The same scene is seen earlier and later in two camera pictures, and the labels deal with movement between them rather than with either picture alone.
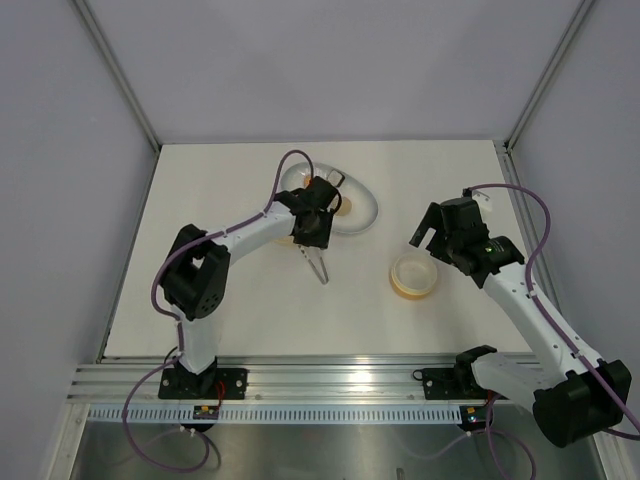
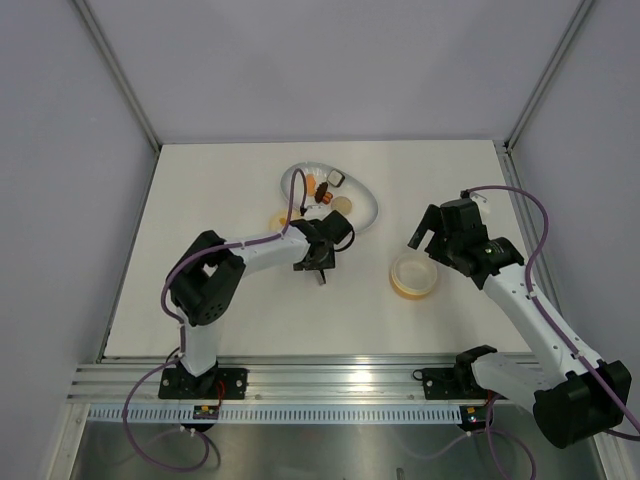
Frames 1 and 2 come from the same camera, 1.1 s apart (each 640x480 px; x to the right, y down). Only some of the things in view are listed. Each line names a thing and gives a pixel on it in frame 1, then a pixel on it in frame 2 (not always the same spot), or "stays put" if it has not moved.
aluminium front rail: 292,379 stays put
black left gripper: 320,241 to 327,263
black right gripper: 433,218 stays put
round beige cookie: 346,207 stays put
